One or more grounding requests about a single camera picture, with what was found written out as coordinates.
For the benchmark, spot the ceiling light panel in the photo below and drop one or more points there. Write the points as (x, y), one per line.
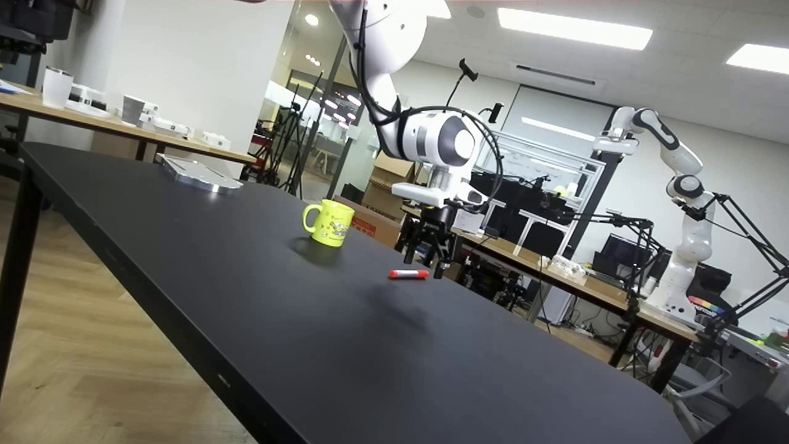
(576, 29)
(760, 60)

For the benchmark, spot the cardboard box with red label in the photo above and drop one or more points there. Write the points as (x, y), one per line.
(373, 222)

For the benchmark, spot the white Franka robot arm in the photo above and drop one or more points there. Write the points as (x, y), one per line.
(427, 137)

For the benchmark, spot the whiteboard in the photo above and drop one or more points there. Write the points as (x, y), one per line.
(558, 138)

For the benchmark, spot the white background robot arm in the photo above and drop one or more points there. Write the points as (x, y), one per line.
(691, 188)

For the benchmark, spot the wooden desk with white boxes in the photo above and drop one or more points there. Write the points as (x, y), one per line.
(124, 125)

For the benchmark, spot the yellow ceramic mug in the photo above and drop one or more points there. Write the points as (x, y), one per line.
(333, 222)

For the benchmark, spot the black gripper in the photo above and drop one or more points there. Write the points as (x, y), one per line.
(432, 222)

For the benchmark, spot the black tripod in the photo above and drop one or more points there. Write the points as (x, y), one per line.
(290, 149)

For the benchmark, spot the silver metal mounting plate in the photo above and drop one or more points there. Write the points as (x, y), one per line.
(193, 174)

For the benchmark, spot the long wooden desk black legs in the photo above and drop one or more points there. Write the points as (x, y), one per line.
(543, 272)

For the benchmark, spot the red marker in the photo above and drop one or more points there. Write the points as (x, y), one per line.
(408, 275)

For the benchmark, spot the stacked brown cardboard boxes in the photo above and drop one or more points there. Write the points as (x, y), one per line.
(386, 185)

